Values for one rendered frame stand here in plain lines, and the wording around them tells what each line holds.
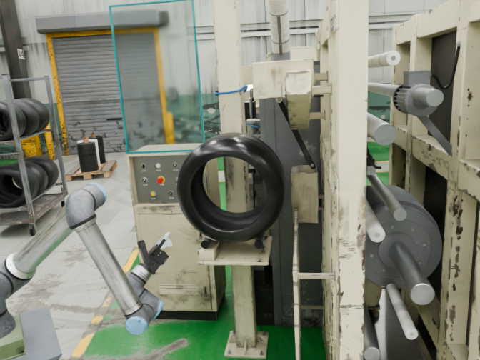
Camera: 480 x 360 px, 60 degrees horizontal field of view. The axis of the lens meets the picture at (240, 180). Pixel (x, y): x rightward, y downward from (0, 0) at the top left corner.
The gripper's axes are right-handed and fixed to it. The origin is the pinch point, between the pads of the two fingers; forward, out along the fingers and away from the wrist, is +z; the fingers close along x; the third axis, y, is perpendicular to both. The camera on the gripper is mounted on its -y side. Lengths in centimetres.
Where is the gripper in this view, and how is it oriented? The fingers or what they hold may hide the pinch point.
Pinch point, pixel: (166, 233)
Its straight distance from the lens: 211.2
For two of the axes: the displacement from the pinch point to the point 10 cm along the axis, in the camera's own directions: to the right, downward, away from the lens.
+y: 7.1, 6.6, 2.5
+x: 4.6, -1.6, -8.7
